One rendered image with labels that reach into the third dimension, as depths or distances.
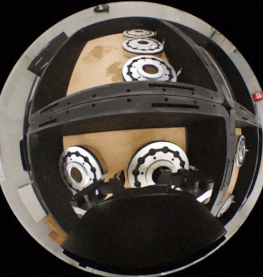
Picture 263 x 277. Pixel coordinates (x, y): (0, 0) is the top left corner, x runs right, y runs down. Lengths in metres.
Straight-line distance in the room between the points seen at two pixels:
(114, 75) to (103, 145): 0.15
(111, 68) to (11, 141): 2.83
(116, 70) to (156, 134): 0.17
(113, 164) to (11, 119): 2.96
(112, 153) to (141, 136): 0.06
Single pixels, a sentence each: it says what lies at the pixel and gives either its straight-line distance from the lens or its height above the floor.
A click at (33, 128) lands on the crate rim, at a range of 0.16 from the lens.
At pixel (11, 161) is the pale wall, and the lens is 2.86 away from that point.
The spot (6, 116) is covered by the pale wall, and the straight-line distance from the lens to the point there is 3.02.
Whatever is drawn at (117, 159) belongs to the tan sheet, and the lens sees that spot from 0.18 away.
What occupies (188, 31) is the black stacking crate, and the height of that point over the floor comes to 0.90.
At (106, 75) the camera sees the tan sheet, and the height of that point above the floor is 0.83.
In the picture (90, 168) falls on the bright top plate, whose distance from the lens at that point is 0.16.
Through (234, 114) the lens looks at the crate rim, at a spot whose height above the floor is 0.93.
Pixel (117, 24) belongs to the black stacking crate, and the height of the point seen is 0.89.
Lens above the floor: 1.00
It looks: 87 degrees down
